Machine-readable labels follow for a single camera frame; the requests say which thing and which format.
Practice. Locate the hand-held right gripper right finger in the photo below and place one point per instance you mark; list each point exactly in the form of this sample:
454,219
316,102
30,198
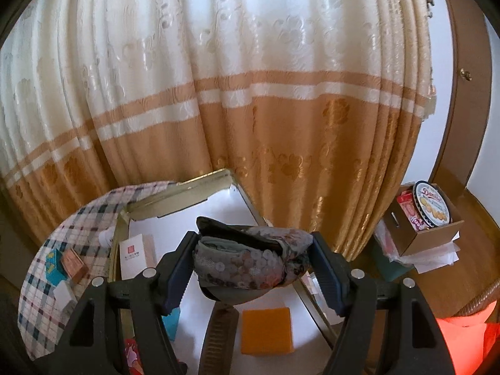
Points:
328,273

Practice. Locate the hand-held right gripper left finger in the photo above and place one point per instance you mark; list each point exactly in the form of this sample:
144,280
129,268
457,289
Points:
179,277

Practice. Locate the blue teddy bear toy block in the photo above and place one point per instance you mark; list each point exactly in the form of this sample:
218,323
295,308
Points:
172,324

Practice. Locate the pink and white long box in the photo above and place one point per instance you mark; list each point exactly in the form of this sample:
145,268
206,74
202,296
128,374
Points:
136,256

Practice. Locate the grey sequin pouch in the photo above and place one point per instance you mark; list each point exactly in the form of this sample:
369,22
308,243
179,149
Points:
250,261

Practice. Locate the brown toy train track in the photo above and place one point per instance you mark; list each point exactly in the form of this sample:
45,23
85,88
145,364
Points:
218,340

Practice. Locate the gold metal tray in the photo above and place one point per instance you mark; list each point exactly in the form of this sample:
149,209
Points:
183,193

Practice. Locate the orange toy cube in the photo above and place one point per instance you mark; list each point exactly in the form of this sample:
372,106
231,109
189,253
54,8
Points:
265,332

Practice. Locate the copper pink tin case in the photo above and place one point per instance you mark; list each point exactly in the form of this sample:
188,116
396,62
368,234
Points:
74,263

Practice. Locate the white power adapter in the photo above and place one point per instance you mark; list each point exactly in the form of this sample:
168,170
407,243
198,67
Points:
64,295

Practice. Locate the large blue toy block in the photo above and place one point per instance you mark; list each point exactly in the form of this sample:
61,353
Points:
52,269

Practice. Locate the teal box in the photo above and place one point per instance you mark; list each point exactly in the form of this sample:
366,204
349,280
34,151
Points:
390,269

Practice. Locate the red snack packet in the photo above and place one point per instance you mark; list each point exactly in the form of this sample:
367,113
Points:
408,209

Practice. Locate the white plastic bags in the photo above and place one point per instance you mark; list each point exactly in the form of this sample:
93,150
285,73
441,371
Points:
437,259

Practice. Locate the cardboard box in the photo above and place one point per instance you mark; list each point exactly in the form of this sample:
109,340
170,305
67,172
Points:
433,238

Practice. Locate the round blue cookie tin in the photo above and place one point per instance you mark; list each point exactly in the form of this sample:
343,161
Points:
431,203

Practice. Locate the orange red cloth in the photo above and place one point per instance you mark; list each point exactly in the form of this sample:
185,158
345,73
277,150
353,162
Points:
468,340

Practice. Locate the cream and orange floral curtain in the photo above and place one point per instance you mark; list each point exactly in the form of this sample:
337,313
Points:
234,86

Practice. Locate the wooden door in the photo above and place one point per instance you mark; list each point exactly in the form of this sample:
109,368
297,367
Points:
461,105

